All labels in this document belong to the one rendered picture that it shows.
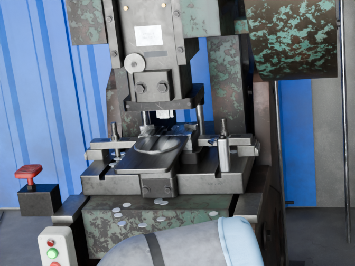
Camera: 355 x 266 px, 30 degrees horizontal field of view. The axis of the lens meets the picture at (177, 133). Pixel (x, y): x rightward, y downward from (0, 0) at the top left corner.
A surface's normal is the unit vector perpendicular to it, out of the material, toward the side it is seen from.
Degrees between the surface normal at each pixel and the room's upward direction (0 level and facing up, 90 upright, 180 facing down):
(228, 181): 90
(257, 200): 0
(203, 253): 40
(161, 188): 90
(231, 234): 28
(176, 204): 0
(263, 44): 130
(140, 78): 90
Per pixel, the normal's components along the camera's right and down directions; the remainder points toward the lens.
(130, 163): -0.11, -0.94
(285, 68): -0.04, 0.96
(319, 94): -0.22, 0.33
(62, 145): 0.65, 0.17
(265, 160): -0.23, 0.04
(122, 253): -0.42, -0.74
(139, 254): -0.11, -0.69
